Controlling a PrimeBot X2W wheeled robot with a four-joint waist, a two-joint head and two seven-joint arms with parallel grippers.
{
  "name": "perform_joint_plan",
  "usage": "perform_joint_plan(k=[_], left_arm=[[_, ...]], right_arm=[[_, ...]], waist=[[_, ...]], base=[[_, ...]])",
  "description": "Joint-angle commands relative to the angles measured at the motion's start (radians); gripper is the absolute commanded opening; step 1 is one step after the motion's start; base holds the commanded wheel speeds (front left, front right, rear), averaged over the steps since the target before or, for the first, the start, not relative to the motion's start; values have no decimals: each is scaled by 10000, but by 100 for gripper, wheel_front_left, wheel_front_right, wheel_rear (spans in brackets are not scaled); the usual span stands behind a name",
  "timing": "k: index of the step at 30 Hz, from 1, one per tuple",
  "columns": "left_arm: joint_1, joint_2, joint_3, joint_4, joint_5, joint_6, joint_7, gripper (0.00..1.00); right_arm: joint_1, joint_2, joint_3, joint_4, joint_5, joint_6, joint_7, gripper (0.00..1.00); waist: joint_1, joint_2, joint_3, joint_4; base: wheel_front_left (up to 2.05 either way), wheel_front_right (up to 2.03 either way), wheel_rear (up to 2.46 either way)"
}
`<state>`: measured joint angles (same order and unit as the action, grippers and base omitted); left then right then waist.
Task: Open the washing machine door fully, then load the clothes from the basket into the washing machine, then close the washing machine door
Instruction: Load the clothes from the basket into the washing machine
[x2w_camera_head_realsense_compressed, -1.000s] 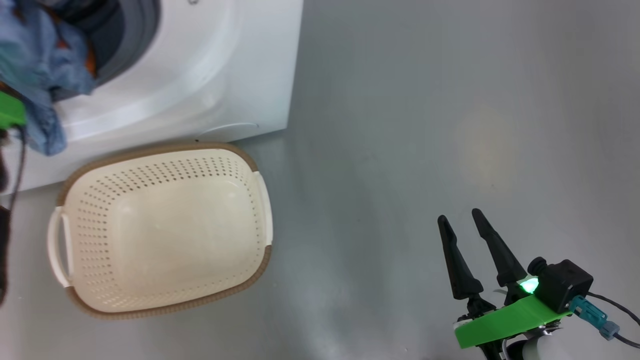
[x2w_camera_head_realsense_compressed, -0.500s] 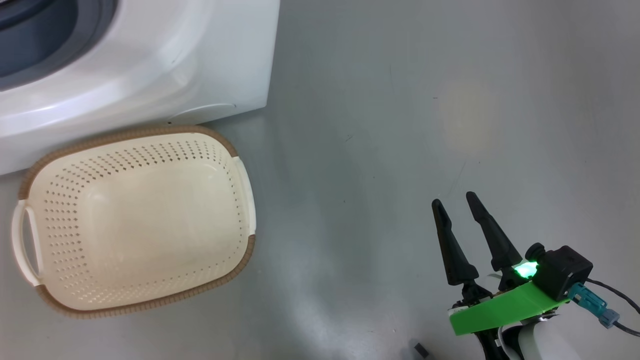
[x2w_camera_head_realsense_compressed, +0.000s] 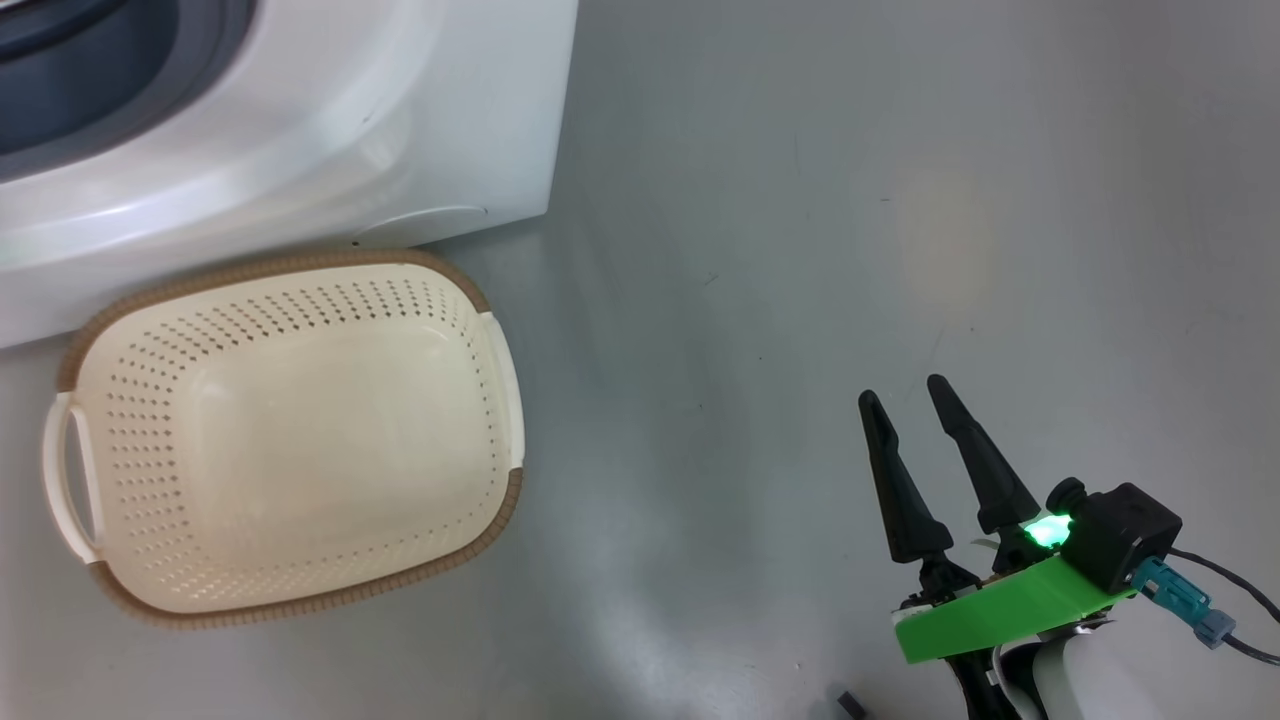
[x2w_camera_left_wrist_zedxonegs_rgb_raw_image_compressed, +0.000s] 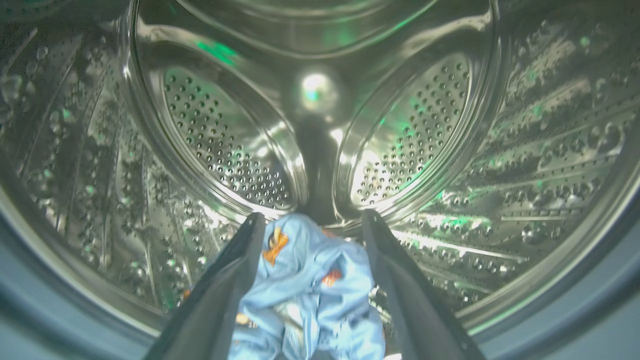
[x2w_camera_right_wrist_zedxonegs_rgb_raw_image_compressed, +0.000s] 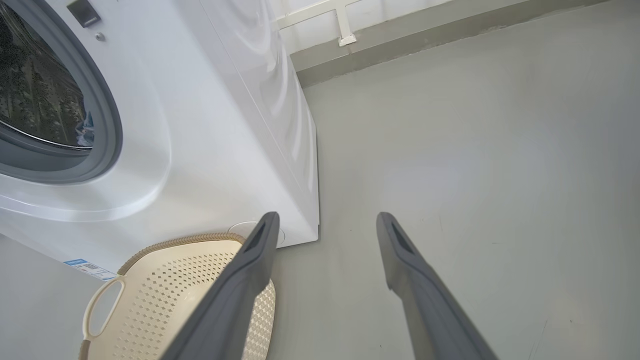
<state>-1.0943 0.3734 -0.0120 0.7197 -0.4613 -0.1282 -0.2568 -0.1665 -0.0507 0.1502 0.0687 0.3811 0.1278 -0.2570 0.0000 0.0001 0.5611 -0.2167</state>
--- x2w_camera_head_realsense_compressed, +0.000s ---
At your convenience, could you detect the white front-load washing machine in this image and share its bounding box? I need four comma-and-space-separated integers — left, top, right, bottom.
0, 0, 580, 351

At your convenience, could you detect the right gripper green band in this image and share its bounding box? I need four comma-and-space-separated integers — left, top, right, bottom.
858, 374, 1139, 667

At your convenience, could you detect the grey rubber door gasket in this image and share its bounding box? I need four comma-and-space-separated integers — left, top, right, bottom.
0, 0, 256, 183

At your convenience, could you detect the thin black camera cable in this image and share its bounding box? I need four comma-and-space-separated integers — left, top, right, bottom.
1165, 545, 1280, 666

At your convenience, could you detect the cream perforated laundry basket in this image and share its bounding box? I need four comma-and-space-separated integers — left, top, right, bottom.
42, 248, 526, 629

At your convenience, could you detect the teal cable connector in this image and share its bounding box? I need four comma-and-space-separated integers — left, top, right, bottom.
1133, 557, 1238, 649

